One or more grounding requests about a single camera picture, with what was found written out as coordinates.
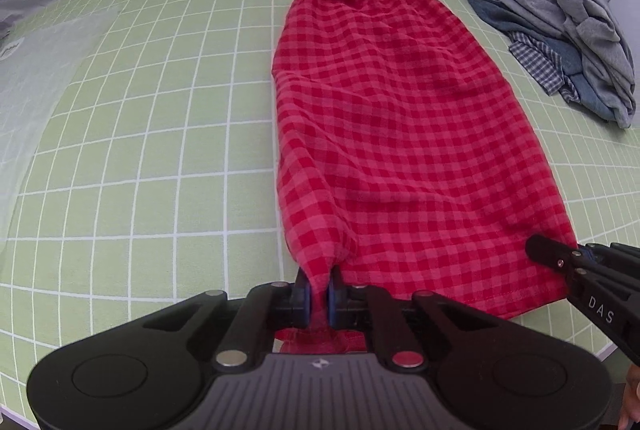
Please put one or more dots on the red checkered shorts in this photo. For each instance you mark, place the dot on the red checkered shorts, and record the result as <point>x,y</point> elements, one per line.
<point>407,163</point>

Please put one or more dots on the operator right hand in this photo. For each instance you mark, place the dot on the operator right hand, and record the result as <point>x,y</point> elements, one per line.
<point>630,410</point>

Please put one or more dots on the blue denim garment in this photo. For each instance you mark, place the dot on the blue denim garment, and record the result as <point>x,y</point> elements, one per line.
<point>588,98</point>

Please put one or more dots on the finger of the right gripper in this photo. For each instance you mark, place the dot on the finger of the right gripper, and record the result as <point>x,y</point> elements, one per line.
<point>602,282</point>

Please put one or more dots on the blue plaid shirt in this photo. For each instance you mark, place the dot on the blue plaid shirt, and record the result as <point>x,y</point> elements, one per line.
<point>539,54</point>

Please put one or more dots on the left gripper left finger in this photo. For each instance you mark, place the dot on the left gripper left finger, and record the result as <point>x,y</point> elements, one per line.
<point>236,333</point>

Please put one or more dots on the translucent plastic storage bag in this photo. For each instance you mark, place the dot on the translucent plastic storage bag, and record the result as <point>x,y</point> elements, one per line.
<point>36,69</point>

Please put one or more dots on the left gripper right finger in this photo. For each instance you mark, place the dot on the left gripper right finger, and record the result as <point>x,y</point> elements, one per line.
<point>417,333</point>

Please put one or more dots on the green grid mat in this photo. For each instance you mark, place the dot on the green grid mat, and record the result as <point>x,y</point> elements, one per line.
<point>154,178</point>

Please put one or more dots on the grey sweatshirt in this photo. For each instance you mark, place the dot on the grey sweatshirt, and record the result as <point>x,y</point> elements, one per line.
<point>590,27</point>

